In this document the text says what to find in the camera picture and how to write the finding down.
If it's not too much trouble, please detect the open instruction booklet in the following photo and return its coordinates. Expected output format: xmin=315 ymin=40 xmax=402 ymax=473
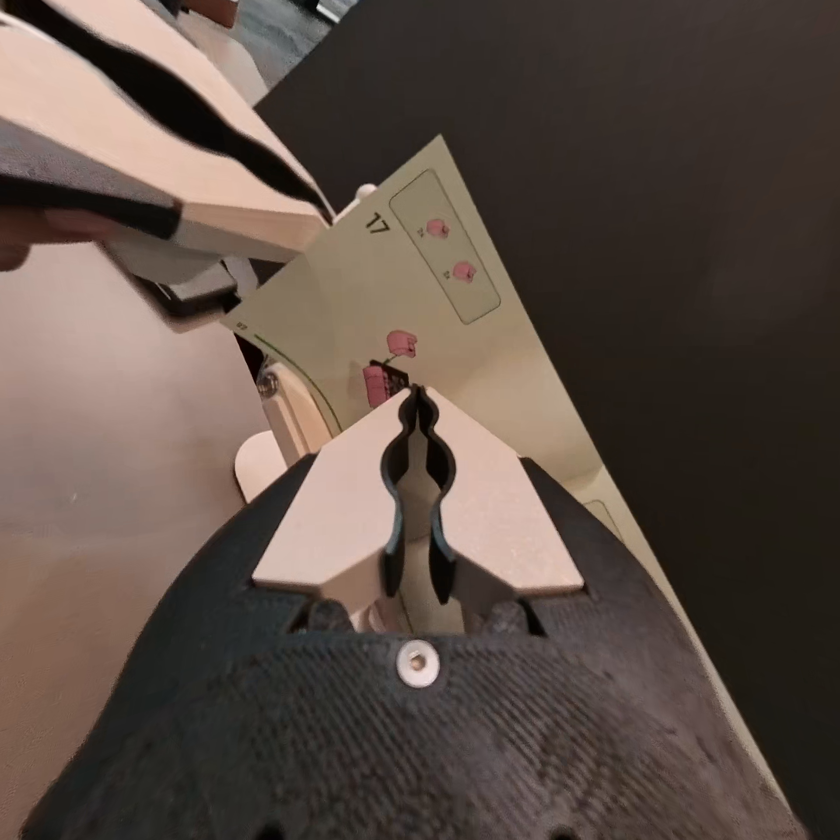
xmin=226 ymin=134 xmax=660 ymax=592

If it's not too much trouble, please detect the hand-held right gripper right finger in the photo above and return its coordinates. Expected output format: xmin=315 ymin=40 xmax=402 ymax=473
xmin=417 ymin=386 xmax=585 ymax=619

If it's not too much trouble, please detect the white book stand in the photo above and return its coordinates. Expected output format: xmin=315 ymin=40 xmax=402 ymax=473
xmin=223 ymin=184 xmax=396 ymax=632

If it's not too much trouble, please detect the person's left hand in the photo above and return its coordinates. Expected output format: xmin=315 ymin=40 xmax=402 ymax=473
xmin=0 ymin=209 xmax=101 ymax=272

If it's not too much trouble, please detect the black panel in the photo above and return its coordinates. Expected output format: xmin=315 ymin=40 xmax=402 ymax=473
xmin=252 ymin=0 xmax=840 ymax=840

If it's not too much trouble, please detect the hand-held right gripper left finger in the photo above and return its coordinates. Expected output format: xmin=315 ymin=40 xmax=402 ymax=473
xmin=251 ymin=385 xmax=421 ymax=616

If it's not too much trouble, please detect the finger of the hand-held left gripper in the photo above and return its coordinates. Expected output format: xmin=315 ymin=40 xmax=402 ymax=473
xmin=0 ymin=12 xmax=330 ymax=265
xmin=51 ymin=0 xmax=337 ymax=219

